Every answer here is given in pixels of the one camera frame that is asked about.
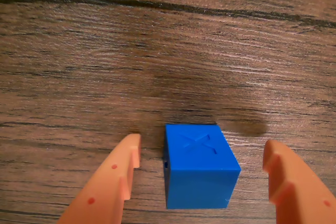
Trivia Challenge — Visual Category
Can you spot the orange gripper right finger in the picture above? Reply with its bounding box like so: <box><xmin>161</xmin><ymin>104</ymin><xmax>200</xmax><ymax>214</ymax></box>
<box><xmin>262</xmin><ymin>140</ymin><xmax>336</xmax><ymax>224</ymax></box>

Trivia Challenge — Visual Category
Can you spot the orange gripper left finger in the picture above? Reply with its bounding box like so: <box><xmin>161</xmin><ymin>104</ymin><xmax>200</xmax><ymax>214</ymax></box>
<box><xmin>56</xmin><ymin>133</ymin><xmax>142</xmax><ymax>224</ymax></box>

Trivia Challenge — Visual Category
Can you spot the blue cube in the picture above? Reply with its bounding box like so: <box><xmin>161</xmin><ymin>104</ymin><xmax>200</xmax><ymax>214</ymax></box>
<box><xmin>163</xmin><ymin>123</ymin><xmax>242</xmax><ymax>210</ymax></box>

